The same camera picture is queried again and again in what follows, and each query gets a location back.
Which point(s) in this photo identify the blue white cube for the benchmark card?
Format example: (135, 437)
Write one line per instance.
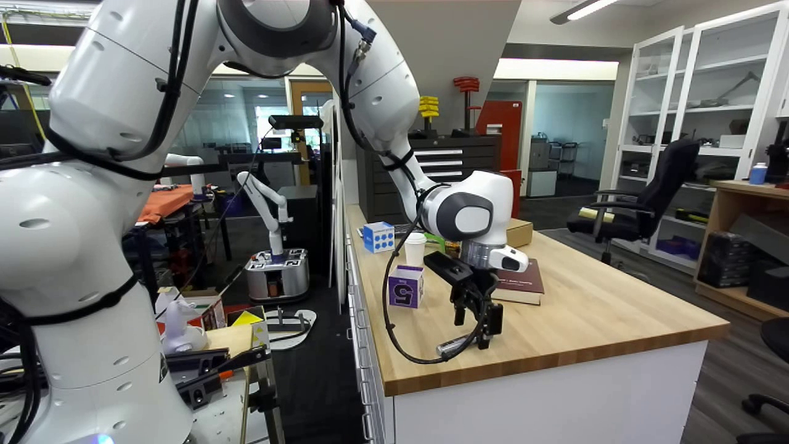
(378, 238)

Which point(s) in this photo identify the small white robot arm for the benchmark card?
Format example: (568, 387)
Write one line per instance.
(275, 273)

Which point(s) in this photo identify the black mesh office chair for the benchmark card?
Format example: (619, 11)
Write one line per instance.
(667, 188)

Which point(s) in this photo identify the purple white open box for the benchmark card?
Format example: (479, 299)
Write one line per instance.
(404, 292)

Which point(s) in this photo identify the yellow paper note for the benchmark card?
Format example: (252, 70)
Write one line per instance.
(246, 318)

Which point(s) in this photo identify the black orange bar clamp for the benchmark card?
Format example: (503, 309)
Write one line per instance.
(204, 366)

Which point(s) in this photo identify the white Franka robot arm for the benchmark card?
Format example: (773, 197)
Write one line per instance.
(82, 246)

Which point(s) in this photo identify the red sign on pole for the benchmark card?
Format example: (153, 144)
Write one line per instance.
(466, 83)

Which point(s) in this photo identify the white glass-door cabinet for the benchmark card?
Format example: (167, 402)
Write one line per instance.
(689, 98)

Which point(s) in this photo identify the yellow sign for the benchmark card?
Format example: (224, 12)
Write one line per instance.
(426, 107)

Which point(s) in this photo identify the dark drawer cabinet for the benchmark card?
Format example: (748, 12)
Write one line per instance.
(383, 186)

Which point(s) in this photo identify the dark red hardcover book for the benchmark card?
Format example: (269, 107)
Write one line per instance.
(526, 284)

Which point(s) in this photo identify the white lidded paper cup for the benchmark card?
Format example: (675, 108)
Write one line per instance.
(418, 246)

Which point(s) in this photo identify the black camera on stand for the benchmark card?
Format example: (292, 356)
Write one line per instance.
(294, 120)

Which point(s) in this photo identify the blue bottle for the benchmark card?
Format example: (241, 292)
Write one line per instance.
(757, 173)

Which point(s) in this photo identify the ceiling light strip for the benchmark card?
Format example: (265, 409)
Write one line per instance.
(582, 11)

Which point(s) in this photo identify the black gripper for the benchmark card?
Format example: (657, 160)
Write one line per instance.
(472, 288)

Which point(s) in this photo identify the red metal cabinet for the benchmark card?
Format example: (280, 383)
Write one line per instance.
(500, 124)

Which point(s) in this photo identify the silver black Sharpie marker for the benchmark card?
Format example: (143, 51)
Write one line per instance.
(452, 345)

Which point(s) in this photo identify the orange cloth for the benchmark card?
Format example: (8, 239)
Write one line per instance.
(164, 202)

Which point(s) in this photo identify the black storage case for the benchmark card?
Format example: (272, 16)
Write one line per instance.
(726, 259)

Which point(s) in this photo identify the brown cardboard box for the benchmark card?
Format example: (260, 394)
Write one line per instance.
(520, 231)

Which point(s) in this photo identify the low wooden shelf unit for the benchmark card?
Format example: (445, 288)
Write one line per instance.
(722, 205)

